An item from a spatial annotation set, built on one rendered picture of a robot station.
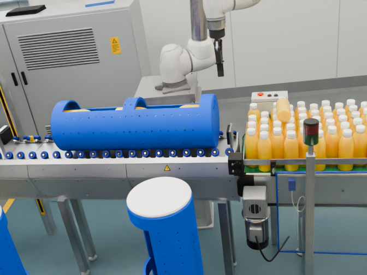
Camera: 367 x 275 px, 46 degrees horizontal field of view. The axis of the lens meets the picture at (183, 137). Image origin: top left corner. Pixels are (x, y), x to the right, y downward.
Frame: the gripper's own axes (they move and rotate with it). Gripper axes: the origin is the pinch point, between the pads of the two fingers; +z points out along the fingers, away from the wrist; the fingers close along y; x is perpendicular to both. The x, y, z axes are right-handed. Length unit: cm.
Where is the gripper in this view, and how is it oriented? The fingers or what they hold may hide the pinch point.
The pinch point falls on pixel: (220, 69)
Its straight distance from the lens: 215.0
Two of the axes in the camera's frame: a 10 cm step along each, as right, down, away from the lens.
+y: 1.8, -4.9, 8.5
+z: 1.3, 8.7, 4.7
